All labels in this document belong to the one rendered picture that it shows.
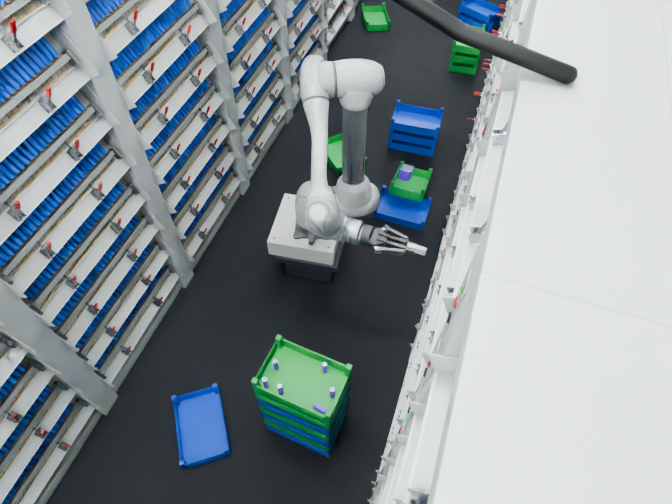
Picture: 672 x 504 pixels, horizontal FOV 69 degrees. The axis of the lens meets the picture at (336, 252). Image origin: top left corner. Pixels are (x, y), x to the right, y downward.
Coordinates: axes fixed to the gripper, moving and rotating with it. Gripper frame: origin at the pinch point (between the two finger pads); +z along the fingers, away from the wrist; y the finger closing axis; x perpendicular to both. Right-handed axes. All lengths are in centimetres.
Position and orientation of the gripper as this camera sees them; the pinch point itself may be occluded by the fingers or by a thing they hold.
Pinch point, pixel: (416, 249)
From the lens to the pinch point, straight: 173.8
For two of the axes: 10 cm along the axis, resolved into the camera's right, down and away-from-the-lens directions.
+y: -3.3, 7.6, -5.5
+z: 9.4, 2.8, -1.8
